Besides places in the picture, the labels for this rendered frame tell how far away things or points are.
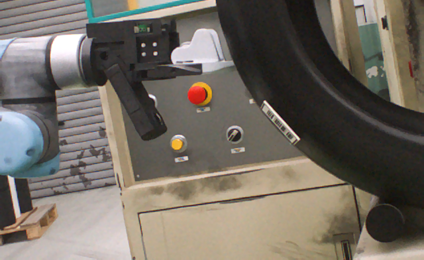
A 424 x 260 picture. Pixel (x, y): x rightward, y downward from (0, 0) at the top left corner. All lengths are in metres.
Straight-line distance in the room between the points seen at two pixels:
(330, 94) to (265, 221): 0.85
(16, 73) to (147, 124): 0.19
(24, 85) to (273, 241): 0.79
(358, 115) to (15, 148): 0.40
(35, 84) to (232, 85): 0.72
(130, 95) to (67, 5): 9.42
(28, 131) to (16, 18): 9.68
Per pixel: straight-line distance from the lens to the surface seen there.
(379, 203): 1.00
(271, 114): 0.96
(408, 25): 1.34
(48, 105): 1.16
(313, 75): 0.94
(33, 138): 1.01
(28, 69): 1.14
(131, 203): 1.83
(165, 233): 1.81
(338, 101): 0.93
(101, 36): 1.12
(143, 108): 1.10
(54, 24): 10.56
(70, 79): 1.12
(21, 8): 10.66
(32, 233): 7.41
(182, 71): 1.06
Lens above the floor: 1.11
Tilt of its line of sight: 3 degrees down
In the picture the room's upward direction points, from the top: 10 degrees counter-clockwise
